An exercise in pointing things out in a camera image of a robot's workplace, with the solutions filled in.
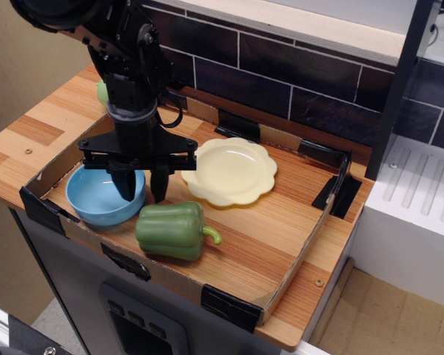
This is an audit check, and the black vertical post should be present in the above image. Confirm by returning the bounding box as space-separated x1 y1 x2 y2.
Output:
365 0 441 180

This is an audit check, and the grey toy oven front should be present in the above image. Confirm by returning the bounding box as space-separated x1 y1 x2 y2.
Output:
99 283 189 354

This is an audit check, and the light green round toy fruit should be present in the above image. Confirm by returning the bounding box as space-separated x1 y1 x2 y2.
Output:
95 80 109 107

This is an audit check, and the light blue plastic bowl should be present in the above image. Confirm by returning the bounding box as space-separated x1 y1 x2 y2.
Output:
66 166 146 226

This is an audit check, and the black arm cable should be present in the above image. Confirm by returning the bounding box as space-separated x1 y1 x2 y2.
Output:
153 90 185 129

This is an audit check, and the pale yellow scalloped plate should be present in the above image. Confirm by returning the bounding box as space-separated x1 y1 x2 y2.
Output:
181 138 278 207

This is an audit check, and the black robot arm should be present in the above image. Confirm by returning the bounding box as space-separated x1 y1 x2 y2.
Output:
11 1 198 202

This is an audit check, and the green toy bell pepper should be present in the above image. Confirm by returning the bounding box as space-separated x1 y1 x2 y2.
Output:
135 201 222 261

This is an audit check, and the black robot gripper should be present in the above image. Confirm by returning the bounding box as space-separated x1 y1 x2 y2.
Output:
78 105 198 203

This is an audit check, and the white toy sink drainboard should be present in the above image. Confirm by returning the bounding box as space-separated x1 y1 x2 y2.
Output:
350 136 444 305

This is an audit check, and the cardboard fence with black tape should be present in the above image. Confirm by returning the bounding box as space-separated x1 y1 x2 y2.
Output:
20 121 367 338

